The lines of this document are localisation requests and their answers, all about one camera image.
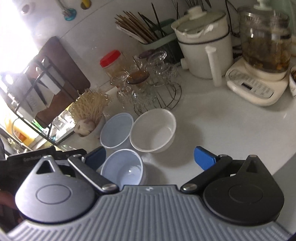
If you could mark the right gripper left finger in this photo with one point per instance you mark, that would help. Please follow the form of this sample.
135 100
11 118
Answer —
87 166

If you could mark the small speckled bowl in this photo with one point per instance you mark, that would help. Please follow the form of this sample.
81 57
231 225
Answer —
292 81

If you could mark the black countertop rack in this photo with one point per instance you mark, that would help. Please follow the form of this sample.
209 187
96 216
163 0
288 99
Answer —
26 96

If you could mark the white plastic bowl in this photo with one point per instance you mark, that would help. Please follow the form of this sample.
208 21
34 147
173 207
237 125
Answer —
154 131

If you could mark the glass electric kettle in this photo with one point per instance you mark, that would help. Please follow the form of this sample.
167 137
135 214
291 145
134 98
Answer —
261 75

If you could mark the ceramic bowl with garlic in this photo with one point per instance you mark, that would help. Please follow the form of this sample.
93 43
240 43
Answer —
88 129

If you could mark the brown cutting board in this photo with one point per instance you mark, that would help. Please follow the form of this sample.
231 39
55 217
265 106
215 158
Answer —
66 72

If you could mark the white electric cooking pot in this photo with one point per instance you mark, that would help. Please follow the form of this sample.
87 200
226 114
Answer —
205 40

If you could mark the left hand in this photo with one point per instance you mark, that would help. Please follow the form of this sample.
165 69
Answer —
7 199

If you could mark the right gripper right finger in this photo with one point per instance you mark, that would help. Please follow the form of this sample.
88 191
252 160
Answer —
213 166

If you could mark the wire rack with glasses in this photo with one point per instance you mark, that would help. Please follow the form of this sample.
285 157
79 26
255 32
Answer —
151 82

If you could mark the red lid plastic jar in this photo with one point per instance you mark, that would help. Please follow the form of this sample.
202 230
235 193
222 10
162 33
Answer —
113 63

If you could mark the chopstick holder with chopsticks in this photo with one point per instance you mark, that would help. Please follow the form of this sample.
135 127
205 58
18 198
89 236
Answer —
144 29

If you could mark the yellow detergent bottle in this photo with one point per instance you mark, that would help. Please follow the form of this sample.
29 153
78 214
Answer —
20 130

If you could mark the pale blue plastic bowl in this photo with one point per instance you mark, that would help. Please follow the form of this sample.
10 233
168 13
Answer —
115 134

